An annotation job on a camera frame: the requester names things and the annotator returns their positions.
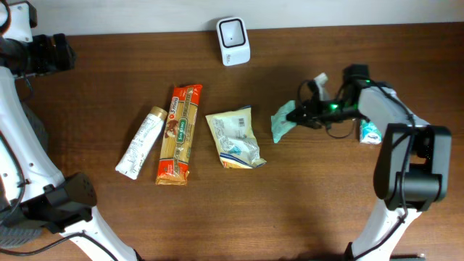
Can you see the white barcode scanner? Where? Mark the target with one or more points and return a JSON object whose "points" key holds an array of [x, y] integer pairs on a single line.
{"points": [[233, 40]]}

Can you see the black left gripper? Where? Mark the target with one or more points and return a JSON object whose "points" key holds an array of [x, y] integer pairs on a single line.
{"points": [[53, 60]]}

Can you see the orange spaghetti packet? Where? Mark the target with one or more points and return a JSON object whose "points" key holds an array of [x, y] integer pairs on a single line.
{"points": [[177, 138]]}

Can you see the small green-white packet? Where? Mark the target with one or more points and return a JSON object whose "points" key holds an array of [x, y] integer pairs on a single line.
{"points": [[369, 134]]}

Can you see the white tube with gold cap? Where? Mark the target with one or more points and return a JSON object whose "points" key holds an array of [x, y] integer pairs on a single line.
{"points": [[141, 144]]}

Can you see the grey plastic basket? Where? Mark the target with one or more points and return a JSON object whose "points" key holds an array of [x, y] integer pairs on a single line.
{"points": [[12, 192]]}

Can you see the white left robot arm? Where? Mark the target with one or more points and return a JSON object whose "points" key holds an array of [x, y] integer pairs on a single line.
{"points": [[35, 196]]}

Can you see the teal wet wipes pack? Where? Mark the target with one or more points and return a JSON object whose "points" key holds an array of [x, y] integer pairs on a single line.
{"points": [[279, 124]]}

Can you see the cream chips bag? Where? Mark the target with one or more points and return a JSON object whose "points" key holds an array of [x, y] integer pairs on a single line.
{"points": [[234, 138]]}

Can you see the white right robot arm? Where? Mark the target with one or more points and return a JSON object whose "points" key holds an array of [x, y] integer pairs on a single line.
{"points": [[412, 168]]}

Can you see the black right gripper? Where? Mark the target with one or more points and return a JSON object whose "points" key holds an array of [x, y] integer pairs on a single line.
{"points": [[308, 110]]}

